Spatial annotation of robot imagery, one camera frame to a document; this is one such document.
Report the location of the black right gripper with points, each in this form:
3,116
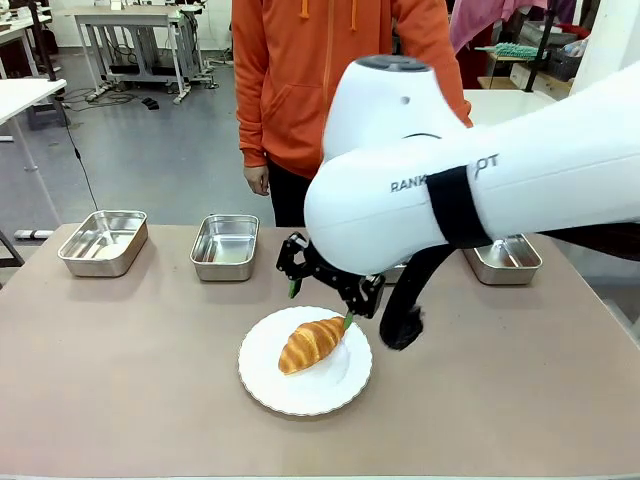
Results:
327,272

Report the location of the person's right forearm orange sleeve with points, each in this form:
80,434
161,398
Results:
250,120

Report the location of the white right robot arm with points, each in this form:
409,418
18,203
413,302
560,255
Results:
525,170

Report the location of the person's left forearm orange sleeve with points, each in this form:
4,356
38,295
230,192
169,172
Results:
462,107

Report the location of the golden croissant bread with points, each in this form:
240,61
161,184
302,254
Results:
310,345

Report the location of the steel rectangular container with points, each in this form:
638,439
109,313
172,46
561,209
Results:
102,245
397,274
505,262
225,247

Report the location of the person's right hand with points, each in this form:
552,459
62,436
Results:
257,180

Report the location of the white scalloped plate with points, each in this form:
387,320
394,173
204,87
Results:
305,390

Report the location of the person in orange hoodie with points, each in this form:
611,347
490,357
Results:
285,80

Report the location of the white table behind person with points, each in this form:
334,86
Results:
505,105

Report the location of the green fluffy duster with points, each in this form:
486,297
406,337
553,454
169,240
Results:
505,49

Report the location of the pink hanging cloth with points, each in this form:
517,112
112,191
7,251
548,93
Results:
472,20

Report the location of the white power strip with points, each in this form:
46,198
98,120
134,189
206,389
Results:
33,233

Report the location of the grey metal workbench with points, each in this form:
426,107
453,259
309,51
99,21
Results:
135,35

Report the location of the black metal stand pole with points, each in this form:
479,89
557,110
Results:
537,45

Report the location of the dark mesh basket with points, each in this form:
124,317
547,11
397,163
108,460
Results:
562,62

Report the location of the white side table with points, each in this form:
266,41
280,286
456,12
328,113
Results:
22,97

